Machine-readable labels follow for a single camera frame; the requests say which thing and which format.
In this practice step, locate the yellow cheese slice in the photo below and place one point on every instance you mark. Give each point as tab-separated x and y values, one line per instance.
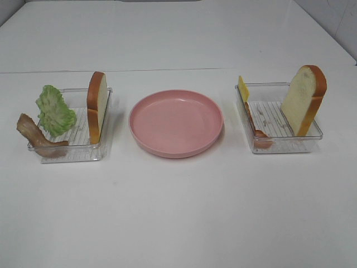
243	91

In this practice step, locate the pink bacon strip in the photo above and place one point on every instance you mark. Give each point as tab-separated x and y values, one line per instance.
259	135

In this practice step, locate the bread slice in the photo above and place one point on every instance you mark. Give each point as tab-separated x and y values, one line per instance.
304	97
96	105

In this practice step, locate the green lettuce leaf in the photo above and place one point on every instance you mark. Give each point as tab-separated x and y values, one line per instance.
55	116

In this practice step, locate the brown bacon strip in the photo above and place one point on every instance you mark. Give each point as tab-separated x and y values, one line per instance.
28	129

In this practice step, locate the pink round plate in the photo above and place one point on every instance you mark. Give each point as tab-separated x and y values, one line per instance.
175	123

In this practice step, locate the right clear plastic tray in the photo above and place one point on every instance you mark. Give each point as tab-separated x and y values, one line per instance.
265	106

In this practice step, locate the clear plastic tray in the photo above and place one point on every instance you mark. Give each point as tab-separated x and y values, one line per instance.
265	106
79	149

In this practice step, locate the left clear plastic tray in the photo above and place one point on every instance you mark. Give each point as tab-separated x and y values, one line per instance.
79	149

